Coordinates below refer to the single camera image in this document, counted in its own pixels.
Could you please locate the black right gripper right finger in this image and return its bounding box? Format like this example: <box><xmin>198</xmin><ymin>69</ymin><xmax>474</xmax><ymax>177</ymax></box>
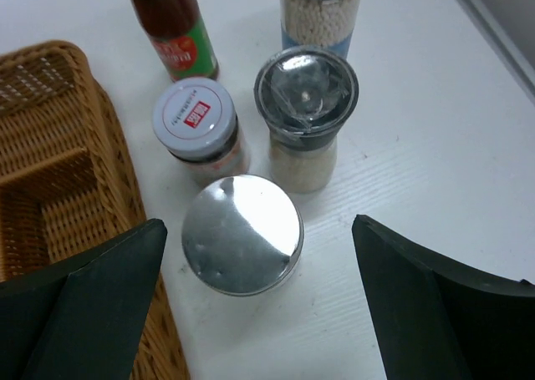
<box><xmin>352</xmin><ymin>215</ymin><xmax>534</xmax><ymax>379</ymax></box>

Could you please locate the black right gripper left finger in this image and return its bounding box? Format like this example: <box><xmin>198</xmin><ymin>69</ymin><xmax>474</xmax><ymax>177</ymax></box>
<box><xmin>1</xmin><ymin>219</ymin><xmax>167</xmax><ymax>379</ymax></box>

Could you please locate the white jar silver lid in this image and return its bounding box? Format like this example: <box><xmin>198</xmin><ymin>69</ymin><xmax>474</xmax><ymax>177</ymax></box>
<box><xmin>181</xmin><ymin>175</ymin><xmax>304</xmax><ymax>296</ymax></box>

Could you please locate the brown wicker basket tray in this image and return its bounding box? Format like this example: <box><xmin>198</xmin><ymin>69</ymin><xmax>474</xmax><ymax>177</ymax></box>
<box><xmin>1</xmin><ymin>41</ymin><xmax>189</xmax><ymax>379</ymax></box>

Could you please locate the spice jar white red lid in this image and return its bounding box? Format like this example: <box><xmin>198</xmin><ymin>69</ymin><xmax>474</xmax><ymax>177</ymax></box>
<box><xmin>152</xmin><ymin>77</ymin><xmax>250</xmax><ymax>186</ymax></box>

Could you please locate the clear top salt grinder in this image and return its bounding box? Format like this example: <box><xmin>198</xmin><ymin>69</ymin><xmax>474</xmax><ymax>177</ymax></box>
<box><xmin>253</xmin><ymin>45</ymin><xmax>359</xmax><ymax>194</ymax></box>

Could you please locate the red chili sauce bottle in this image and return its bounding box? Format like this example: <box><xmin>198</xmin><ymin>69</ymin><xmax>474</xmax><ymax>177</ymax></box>
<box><xmin>131</xmin><ymin>0</ymin><xmax>219</xmax><ymax>82</ymax></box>

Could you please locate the tall jar silver lid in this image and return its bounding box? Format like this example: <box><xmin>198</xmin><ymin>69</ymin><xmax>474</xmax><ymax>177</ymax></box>
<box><xmin>280</xmin><ymin>0</ymin><xmax>360</xmax><ymax>58</ymax></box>

